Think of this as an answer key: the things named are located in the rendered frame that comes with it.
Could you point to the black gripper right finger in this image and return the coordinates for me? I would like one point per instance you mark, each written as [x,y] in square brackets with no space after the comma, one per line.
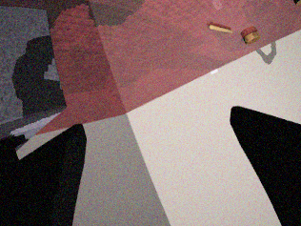
[273,146]

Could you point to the thin wooden stick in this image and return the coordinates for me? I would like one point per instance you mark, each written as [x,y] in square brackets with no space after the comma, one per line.
[214,28]

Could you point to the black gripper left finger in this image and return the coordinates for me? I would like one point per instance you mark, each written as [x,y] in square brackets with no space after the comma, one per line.
[41,188]

